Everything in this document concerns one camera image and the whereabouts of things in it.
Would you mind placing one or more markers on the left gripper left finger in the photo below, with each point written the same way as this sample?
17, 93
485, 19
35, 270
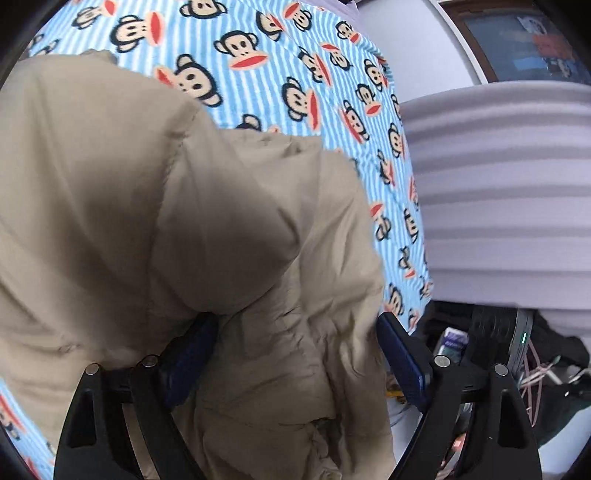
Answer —
95, 442

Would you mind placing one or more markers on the monkey print blue blanket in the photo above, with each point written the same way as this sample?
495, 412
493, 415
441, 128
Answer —
289, 67

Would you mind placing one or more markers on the dark framed window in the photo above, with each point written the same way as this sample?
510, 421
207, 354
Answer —
521, 40

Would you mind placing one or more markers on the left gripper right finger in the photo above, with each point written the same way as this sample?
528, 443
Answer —
475, 398

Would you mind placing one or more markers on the tan puffer jacket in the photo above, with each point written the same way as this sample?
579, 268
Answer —
127, 214

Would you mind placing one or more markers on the lilac curtain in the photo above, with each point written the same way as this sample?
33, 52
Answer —
503, 176

